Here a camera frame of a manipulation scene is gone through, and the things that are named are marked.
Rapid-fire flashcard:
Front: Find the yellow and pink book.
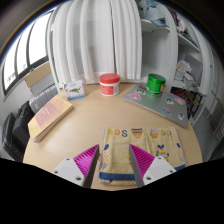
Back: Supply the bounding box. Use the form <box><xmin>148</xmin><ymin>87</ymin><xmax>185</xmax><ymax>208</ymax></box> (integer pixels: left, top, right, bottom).
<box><xmin>27</xmin><ymin>94</ymin><xmax>75</xmax><ymax>144</ymax></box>

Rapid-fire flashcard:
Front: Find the grey radiator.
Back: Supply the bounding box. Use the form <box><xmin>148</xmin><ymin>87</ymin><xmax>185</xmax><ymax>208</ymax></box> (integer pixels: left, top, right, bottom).
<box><xmin>28</xmin><ymin>83</ymin><xmax>60</xmax><ymax>115</ymax></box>

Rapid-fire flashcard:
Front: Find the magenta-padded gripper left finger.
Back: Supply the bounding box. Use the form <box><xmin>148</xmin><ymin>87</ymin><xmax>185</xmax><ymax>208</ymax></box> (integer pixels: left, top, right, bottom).
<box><xmin>51</xmin><ymin>143</ymin><xmax>101</xmax><ymax>189</ymax></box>

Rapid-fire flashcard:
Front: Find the cardboard box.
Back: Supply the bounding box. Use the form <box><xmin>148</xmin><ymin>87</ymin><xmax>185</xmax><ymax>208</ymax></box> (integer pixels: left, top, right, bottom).
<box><xmin>24</xmin><ymin>61</ymin><xmax>54</xmax><ymax>89</ymax></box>

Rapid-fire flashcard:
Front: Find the green round tin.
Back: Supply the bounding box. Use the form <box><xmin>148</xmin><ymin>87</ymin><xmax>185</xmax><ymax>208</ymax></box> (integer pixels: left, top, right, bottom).
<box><xmin>145</xmin><ymin>73</ymin><xmax>167</xmax><ymax>98</ymax></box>

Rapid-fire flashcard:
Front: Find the dark-framed window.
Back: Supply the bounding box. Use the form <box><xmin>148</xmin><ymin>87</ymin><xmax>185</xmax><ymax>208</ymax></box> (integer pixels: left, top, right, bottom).
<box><xmin>1</xmin><ymin>9</ymin><xmax>55</xmax><ymax>98</ymax></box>

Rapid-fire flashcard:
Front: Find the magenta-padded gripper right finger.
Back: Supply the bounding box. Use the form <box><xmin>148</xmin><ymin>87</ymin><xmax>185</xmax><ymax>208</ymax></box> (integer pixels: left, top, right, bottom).
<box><xmin>128</xmin><ymin>143</ymin><xmax>177</xmax><ymax>189</ymax></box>

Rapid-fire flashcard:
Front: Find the white shelf unit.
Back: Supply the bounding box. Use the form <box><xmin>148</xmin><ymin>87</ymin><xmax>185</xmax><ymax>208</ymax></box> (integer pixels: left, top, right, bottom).
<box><xmin>136</xmin><ymin>0</ymin><xmax>214</xmax><ymax>125</ymax></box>

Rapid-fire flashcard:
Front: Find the white curtain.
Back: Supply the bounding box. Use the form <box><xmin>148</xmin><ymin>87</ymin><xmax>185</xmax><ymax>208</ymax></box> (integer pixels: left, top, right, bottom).
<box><xmin>49</xmin><ymin>0</ymin><xmax>144</xmax><ymax>88</ymax></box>

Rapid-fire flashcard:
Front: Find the white jar with red lid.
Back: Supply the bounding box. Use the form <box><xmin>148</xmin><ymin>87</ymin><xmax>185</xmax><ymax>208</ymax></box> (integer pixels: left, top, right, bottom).
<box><xmin>98</xmin><ymin>73</ymin><xmax>121</xmax><ymax>97</ymax></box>

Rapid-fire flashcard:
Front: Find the black bag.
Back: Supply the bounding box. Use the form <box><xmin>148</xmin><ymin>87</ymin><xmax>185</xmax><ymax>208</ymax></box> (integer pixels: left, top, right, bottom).
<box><xmin>0</xmin><ymin>100</ymin><xmax>36</xmax><ymax>163</ymax></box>

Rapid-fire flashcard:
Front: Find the small white printed box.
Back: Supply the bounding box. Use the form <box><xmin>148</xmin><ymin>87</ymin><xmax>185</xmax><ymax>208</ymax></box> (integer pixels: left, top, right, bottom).
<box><xmin>63</xmin><ymin>79</ymin><xmax>86</xmax><ymax>101</ymax></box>

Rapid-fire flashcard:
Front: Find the yellow printed towel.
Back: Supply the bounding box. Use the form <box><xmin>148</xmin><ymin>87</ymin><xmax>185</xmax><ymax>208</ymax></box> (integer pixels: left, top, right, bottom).
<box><xmin>98</xmin><ymin>126</ymin><xmax>188</xmax><ymax>186</ymax></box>

